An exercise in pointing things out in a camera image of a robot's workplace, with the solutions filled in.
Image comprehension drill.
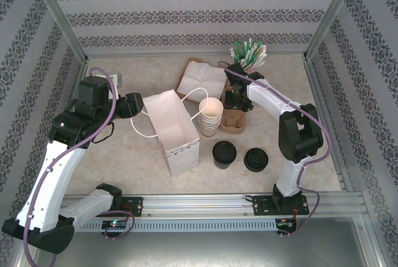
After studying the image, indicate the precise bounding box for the printed paper bag with handles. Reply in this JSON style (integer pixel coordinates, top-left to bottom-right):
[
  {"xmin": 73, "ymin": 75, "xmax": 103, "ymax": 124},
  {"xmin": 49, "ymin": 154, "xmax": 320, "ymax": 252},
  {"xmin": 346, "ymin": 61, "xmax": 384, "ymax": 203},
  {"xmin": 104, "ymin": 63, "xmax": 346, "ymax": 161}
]
[{"xmin": 130, "ymin": 87, "xmax": 211, "ymax": 178}]

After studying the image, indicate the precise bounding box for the coffee cup with black lid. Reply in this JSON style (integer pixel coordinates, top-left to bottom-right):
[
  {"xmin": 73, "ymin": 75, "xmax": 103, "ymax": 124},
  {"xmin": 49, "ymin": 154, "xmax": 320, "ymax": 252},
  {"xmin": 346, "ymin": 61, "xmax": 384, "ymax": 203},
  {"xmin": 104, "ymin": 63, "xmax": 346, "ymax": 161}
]
[{"xmin": 211, "ymin": 139, "xmax": 239, "ymax": 171}]

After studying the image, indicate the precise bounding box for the stack of pulp cup carriers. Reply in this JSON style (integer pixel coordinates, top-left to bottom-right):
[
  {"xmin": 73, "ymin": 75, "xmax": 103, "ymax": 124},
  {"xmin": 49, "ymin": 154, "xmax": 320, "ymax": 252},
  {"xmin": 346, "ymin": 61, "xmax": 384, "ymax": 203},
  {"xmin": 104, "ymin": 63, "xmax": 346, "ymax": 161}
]
[{"xmin": 220, "ymin": 85, "xmax": 248, "ymax": 136}]

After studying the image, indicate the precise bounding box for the stack of white paper cups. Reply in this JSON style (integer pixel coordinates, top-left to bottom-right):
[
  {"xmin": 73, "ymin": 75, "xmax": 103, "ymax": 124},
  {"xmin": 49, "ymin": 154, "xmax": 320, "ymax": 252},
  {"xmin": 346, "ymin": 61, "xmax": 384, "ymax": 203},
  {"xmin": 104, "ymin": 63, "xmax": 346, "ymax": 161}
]
[{"xmin": 197, "ymin": 96, "xmax": 224, "ymax": 140}]

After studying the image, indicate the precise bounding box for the stack of white napkins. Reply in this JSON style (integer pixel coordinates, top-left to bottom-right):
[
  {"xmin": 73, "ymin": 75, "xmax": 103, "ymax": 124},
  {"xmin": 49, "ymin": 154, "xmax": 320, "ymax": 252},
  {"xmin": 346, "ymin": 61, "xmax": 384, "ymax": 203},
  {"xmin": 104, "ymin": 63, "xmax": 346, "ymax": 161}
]
[{"xmin": 178, "ymin": 59, "xmax": 228, "ymax": 105}]

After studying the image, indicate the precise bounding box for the white paper wrapped straw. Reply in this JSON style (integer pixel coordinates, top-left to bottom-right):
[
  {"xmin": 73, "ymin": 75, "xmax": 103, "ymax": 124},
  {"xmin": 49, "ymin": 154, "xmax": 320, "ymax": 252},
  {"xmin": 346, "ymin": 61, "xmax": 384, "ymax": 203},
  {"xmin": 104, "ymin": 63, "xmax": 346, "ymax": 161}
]
[
  {"xmin": 228, "ymin": 46, "xmax": 242, "ymax": 63},
  {"xmin": 259, "ymin": 45, "xmax": 269, "ymax": 67}
]

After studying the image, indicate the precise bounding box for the black plastic cup lid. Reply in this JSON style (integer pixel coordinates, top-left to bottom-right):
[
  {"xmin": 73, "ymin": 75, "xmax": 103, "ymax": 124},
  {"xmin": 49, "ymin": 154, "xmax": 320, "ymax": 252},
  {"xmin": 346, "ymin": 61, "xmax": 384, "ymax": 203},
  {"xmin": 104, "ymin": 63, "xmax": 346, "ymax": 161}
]
[{"xmin": 243, "ymin": 147, "xmax": 269, "ymax": 173}]

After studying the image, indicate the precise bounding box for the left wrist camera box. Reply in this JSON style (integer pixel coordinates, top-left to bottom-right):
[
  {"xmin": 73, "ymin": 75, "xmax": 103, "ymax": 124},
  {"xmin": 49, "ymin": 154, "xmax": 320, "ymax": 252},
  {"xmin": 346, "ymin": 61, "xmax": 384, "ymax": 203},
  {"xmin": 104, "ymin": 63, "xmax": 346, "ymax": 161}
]
[{"xmin": 106, "ymin": 72, "xmax": 124, "ymax": 90}]

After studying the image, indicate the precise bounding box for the thin black cable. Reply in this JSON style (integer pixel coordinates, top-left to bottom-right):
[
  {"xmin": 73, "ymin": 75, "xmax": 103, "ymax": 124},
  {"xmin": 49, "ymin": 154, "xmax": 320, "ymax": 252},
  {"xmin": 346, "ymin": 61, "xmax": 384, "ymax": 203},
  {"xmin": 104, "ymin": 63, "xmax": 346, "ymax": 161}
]
[{"xmin": 91, "ymin": 121, "xmax": 116, "ymax": 145}]

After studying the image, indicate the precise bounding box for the aluminium frame rail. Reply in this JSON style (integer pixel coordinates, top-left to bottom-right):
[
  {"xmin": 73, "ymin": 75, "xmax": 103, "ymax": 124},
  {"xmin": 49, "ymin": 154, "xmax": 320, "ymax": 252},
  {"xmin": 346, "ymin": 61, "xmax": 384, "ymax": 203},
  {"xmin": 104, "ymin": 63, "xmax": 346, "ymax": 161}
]
[
  {"xmin": 85, "ymin": 50, "xmax": 307, "ymax": 60},
  {"xmin": 68, "ymin": 59, "xmax": 91, "ymax": 106},
  {"xmin": 302, "ymin": 57, "xmax": 354, "ymax": 194}
]

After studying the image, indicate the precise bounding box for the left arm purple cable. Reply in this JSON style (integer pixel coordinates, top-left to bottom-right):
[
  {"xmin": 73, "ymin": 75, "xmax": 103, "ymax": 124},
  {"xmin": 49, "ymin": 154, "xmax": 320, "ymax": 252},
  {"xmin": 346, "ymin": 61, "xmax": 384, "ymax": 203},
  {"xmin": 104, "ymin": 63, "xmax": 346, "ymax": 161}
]
[{"xmin": 23, "ymin": 67, "xmax": 119, "ymax": 267}]

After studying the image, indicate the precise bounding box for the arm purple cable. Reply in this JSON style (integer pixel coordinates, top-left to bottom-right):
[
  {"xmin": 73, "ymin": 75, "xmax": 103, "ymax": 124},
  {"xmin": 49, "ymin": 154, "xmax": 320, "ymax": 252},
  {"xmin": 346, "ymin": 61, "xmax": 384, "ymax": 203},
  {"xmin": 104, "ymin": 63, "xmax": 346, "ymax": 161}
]
[
  {"xmin": 23, "ymin": 67, "xmax": 119, "ymax": 267},
  {"xmin": 217, "ymin": 60, "xmax": 331, "ymax": 238}
]

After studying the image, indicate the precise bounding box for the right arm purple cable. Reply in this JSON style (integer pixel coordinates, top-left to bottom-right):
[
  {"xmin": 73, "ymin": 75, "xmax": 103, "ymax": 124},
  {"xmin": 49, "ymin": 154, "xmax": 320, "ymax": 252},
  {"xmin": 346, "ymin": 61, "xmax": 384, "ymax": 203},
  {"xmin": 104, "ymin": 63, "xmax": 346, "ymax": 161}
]
[{"xmin": 217, "ymin": 60, "xmax": 331, "ymax": 238}]

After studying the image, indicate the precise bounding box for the wide aluminium base rail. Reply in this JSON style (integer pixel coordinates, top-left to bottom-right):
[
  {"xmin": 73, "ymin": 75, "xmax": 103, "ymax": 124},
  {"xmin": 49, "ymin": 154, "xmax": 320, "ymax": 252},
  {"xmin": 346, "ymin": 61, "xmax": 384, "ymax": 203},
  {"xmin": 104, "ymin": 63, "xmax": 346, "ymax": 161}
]
[{"xmin": 30, "ymin": 191, "xmax": 368, "ymax": 218}]

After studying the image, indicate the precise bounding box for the short purple cable loop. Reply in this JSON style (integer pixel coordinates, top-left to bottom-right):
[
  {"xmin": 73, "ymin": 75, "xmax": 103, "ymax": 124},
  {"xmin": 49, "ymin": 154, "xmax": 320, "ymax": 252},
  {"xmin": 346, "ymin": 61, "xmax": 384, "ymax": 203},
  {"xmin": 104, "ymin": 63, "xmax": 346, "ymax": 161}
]
[{"xmin": 104, "ymin": 210, "xmax": 137, "ymax": 240}]

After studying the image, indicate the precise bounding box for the aluminium frame post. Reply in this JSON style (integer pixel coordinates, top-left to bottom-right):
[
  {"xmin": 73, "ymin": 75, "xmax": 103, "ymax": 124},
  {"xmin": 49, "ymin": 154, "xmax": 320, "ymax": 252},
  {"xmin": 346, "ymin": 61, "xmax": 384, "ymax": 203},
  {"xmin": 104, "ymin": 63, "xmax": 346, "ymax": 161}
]
[{"xmin": 302, "ymin": 0, "xmax": 365, "ymax": 62}]

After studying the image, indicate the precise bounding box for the grey slotted cable duct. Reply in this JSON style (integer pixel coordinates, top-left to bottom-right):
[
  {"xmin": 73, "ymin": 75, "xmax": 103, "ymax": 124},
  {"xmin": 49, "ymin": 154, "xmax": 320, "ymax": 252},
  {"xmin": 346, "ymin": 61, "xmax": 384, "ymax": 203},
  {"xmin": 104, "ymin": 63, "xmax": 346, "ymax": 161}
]
[{"xmin": 77, "ymin": 218, "xmax": 278, "ymax": 233}]

